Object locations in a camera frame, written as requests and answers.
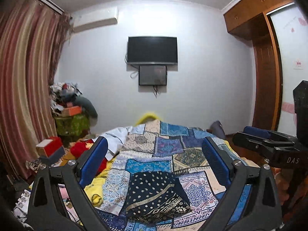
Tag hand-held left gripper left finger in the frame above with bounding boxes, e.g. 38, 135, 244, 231
26, 136, 109, 231

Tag white cloth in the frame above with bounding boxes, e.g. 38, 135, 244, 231
100, 126, 136, 161

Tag brown wooden wardrobe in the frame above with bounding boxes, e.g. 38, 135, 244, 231
223, 0, 308, 136

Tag black wall television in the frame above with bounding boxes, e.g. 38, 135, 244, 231
127, 36, 178, 65

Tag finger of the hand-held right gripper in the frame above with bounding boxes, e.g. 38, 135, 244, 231
244, 126, 299, 140
232, 131, 297, 155

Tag grey bag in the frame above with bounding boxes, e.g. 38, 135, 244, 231
209, 121, 226, 140

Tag navy patterned hooded garment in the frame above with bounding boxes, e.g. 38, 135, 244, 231
125, 170, 192, 223

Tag zebra print cloth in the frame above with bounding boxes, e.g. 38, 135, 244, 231
25, 158, 44, 172

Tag orange box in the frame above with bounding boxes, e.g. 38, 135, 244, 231
61, 105, 82, 116

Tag striped pink curtain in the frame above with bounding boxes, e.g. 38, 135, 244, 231
0, 0, 71, 181

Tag blue patchwork bedsheet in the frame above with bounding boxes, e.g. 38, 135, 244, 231
96, 120, 253, 231

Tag red and white box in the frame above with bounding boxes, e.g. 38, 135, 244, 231
36, 136, 63, 157

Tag small dark wall screen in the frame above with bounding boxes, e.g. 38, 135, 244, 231
139, 65, 167, 86

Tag green patterned cloth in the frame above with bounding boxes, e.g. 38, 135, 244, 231
54, 114, 91, 136

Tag pile of mixed clothes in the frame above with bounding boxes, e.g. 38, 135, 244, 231
49, 82, 98, 126

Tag yellow fuzzy bundle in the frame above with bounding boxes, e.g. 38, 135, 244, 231
135, 112, 162, 127

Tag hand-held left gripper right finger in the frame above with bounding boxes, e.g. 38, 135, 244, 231
202, 137, 282, 231

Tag white air conditioner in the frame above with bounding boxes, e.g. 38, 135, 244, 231
72, 7, 119, 33

